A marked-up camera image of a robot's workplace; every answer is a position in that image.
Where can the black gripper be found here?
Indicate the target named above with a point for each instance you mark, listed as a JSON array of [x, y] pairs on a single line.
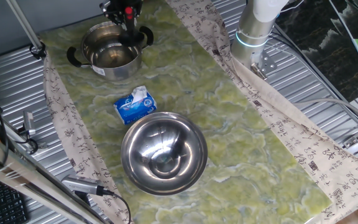
[[120, 4]]

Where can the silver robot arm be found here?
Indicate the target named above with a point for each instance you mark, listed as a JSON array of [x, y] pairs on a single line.
[[253, 25]]

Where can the steel mixing bowl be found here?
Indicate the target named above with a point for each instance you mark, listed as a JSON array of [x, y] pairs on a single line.
[[163, 152]]

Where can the blue tissue pack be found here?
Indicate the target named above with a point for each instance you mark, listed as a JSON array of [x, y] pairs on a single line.
[[132, 110]]

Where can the black pole clamp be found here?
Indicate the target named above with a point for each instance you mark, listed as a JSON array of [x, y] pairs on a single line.
[[37, 53]]

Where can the aluminium pole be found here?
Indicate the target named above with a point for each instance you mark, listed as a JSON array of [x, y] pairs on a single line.
[[23, 21]]

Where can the green marble patterned mat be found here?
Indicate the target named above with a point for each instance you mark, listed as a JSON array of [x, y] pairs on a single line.
[[197, 93]]

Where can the beige calligraphy cloth strip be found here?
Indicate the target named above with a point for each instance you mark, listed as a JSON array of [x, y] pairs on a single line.
[[291, 124], [73, 137]]

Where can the black keyboard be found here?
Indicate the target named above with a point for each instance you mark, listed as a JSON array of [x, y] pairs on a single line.
[[5, 202]]

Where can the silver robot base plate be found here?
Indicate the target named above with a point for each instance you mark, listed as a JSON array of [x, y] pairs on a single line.
[[267, 63]]

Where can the grey camera with stand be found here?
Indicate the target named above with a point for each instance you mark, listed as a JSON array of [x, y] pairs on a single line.
[[82, 185]]

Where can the aluminium frame bar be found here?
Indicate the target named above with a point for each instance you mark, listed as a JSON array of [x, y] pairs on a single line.
[[11, 168]]

